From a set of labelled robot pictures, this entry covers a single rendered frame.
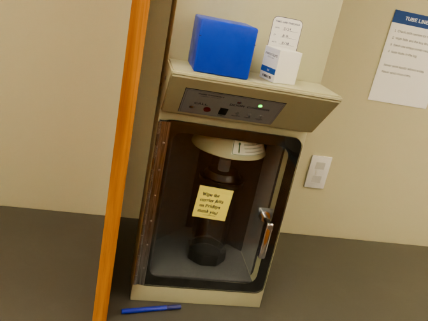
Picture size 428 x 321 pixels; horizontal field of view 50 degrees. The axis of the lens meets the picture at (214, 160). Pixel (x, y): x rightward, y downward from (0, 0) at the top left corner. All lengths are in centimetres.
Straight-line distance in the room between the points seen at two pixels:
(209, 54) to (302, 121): 25
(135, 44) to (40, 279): 63
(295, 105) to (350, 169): 75
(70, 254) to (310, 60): 78
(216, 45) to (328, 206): 95
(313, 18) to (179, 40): 27
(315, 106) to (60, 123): 79
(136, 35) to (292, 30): 31
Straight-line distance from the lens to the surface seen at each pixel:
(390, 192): 171
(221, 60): 82
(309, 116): 93
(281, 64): 87
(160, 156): 95
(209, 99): 86
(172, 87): 84
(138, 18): 81
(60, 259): 127
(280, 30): 95
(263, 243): 103
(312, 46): 97
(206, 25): 80
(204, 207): 101
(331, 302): 132
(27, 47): 138
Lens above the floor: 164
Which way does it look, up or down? 20 degrees down
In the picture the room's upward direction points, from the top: 12 degrees clockwise
